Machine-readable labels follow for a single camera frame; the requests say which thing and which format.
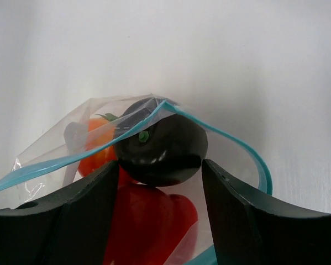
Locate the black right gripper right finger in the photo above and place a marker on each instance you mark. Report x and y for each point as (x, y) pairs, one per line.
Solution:
(251, 227)

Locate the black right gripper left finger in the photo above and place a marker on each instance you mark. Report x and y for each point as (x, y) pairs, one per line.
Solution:
(68, 226)

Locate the red fake pepper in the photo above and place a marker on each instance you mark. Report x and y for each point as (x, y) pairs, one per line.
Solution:
(149, 226)

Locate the clear zip top bag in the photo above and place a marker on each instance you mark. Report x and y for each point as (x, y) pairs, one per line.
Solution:
(51, 163)

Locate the yellow fake bell pepper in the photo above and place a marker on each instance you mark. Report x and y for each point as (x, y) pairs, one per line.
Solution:
(95, 139)

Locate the black fake food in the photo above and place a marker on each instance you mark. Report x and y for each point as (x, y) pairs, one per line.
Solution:
(167, 153)

